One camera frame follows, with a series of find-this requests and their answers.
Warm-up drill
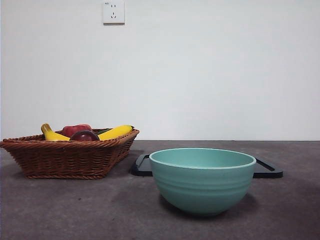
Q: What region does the black rectangular tray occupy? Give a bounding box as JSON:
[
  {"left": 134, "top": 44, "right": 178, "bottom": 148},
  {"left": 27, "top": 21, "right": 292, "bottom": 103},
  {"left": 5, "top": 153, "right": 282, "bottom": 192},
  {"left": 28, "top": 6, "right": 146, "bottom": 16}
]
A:
[{"left": 131, "top": 153, "right": 285, "bottom": 179}]

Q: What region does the dark red plum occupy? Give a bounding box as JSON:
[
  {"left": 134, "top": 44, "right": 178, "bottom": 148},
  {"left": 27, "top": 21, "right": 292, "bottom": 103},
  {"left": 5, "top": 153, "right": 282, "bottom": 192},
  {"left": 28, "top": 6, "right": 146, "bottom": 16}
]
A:
[{"left": 69, "top": 129, "right": 101, "bottom": 141}]

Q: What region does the red apple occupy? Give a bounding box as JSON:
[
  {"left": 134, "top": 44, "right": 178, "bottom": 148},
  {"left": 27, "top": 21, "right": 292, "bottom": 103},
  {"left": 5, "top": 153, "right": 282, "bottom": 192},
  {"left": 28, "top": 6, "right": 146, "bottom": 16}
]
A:
[{"left": 62, "top": 123, "right": 93, "bottom": 137}]

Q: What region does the yellow banana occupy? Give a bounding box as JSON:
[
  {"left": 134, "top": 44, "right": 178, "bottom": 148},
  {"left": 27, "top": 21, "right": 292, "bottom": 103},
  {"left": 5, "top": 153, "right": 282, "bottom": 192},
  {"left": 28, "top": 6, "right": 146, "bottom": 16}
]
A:
[{"left": 40, "top": 123, "right": 135, "bottom": 141}]

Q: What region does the white wall socket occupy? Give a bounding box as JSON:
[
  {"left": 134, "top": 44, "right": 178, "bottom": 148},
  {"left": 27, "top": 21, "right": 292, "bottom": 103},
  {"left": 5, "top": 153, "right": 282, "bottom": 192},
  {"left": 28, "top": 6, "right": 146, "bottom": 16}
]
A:
[{"left": 103, "top": 0, "right": 126, "bottom": 26}]

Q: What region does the teal ceramic bowl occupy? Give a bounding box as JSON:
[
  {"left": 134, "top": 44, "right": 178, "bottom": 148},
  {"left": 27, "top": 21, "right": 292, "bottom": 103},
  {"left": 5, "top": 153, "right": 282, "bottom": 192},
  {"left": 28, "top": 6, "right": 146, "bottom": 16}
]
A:
[{"left": 149, "top": 147, "right": 258, "bottom": 217}]

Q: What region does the brown wicker basket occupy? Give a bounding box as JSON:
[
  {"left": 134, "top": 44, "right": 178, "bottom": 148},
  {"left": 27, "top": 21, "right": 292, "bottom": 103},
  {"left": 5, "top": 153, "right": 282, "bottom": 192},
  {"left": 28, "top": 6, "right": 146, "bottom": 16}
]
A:
[{"left": 0, "top": 127, "right": 140, "bottom": 180}]

